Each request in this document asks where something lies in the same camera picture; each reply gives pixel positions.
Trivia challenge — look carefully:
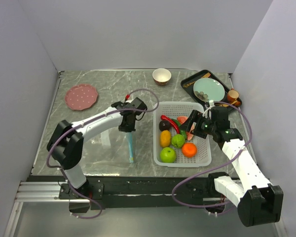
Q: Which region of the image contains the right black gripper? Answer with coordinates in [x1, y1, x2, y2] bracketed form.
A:
[179, 110, 217, 139]

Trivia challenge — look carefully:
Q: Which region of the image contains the watermelon slice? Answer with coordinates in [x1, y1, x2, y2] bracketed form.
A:
[177, 116, 193, 141]

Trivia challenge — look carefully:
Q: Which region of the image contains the light green wrinkled fruit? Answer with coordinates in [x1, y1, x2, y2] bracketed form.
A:
[171, 134, 185, 149]

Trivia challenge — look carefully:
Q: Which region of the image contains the yellow mango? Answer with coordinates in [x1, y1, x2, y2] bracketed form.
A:
[159, 130, 171, 148]

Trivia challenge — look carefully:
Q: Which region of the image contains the clear zip bag blue zipper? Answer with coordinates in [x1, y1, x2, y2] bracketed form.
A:
[80, 129, 136, 176]

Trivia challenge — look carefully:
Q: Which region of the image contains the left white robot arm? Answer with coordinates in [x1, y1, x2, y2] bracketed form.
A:
[47, 97, 148, 198]

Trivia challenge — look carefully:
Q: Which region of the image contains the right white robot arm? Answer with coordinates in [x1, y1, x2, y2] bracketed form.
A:
[180, 106, 284, 227]

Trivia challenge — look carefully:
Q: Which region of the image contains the green chili pepper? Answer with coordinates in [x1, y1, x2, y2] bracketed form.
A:
[172, 119, 187, 140]

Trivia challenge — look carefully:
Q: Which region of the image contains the light green plate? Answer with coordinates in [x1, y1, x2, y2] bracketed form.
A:
[193, 78, 225, 102]

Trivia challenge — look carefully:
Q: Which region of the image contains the red chili pepper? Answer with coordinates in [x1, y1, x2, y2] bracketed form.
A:
[160, 115, 180, 134]

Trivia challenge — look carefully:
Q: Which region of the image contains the dark brown fruit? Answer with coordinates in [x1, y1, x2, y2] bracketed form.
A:
[159, 120, 171, 131]

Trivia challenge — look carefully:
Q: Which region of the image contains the orange fruit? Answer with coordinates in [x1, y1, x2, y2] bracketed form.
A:
[181, 143, 197, 158]

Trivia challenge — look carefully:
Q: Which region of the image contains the black tray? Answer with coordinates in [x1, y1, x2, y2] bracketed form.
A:
[181, 70, 242, 113]

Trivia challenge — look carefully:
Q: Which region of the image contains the white plastic basket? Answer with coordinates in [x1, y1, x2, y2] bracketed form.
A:
[153, 101, 212, 168]

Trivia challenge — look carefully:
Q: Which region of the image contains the orange cup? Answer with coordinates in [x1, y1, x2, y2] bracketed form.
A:
[227, 88, 239, 102]

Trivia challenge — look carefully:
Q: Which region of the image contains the green apple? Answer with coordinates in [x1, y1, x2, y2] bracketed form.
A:
[160, 147, 177, 163]

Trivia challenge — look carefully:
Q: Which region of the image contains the white and red bowl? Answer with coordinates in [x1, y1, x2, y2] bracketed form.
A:
[152, 68, 172, 86]

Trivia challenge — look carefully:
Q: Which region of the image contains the pink dotted plate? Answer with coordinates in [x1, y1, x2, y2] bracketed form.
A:
[64, 84, 98, 111]

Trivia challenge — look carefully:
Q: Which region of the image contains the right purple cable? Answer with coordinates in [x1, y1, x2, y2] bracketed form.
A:
[172, 101, 253, 217]

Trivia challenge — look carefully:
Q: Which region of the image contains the aluminium rail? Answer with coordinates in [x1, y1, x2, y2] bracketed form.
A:
[14, 182, 69, 202]

